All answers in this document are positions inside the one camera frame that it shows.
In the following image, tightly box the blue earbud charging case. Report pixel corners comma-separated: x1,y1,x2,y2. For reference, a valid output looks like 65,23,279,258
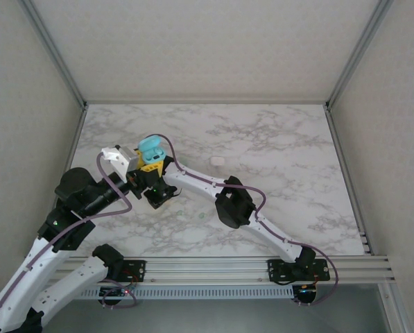
137,135,166,164

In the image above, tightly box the black left controller board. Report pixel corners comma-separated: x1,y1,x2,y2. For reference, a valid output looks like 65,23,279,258
98,286,131,306

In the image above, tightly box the black controller board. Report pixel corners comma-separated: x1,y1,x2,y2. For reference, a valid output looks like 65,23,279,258
98,286,131,306
294,284,319,307

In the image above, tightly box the black right controller board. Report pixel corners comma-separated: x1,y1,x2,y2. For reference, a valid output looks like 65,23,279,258
294,284,319,307

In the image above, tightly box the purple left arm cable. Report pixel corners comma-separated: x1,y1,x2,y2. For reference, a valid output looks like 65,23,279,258
0,152,138,323

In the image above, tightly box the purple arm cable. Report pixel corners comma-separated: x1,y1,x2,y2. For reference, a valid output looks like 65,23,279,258
150,133,339,308
0,152,138,323

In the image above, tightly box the aluminium table side rail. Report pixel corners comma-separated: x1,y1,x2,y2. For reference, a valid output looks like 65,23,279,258
325,105,373,256
66,105,89,171

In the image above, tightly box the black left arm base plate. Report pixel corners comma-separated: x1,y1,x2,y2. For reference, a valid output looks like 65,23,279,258
102,259,147,282

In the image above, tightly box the aluminium frame crossbar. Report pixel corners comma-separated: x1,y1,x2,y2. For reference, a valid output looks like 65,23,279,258
85,99,329,105

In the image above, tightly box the aluminium mounting rail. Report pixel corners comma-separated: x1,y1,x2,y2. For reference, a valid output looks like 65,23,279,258
52,255,391,286

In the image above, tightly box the grey slotted cable duct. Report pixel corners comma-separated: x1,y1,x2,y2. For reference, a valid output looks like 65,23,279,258
80,286,295,300

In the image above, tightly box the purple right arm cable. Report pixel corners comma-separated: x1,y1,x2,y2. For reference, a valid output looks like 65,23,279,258
150,133,339,308

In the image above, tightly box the aluminium frame post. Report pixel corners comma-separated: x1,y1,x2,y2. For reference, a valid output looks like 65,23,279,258
17,0,89,111
325,0,395,111

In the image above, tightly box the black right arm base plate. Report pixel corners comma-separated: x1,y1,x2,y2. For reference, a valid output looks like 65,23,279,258
267,258,331,282

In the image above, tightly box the aluminium frame leg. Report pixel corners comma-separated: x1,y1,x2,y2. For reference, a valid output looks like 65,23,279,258
378,282,414,333

